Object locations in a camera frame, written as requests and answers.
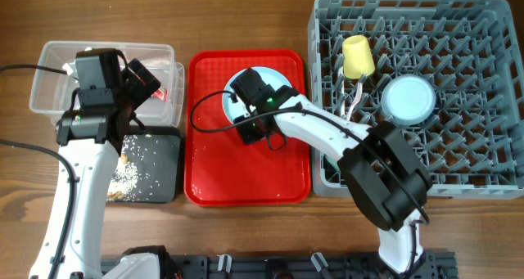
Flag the red snack wrapper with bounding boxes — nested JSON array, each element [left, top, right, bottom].
[[134, 72, 168, 101]]

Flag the light blue plate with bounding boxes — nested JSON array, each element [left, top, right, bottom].
[[222, 66, 291, 124]]

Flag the rice and food scraps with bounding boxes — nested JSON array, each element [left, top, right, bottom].
[[107, 134, 153, 202]]

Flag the white plastic fork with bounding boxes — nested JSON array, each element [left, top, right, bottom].
[[346, 74, 368, 121]]

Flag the yellow plastic cup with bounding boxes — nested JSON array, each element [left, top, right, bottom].
[[342, 35, 376, 79]]

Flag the light blue bowl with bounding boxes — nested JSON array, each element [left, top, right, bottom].
[[380, 74, 436, 126]]

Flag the green bowl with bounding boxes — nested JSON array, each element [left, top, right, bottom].
[[324, 155, 341, 174]]

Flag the white plastic spoon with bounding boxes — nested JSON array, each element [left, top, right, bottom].
[[335, 66, 346, 119]]

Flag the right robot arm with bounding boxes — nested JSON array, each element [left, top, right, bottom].
[[233, 85, 432, 277]]

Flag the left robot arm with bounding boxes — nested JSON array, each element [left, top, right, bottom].
[[29, 49, 160, 278]]

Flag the grey dishwasher rack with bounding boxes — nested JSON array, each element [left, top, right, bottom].
[[308, 0, 523, 200]]

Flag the red plastic tray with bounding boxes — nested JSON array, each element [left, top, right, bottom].
[[183, 49, 311, 206]]

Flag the clear plastic bin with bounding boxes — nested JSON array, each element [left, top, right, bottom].
[[29, 41, 185, 127]]

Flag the black plastic tray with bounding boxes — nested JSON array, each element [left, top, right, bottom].
[[125, 127, 183, 204]]

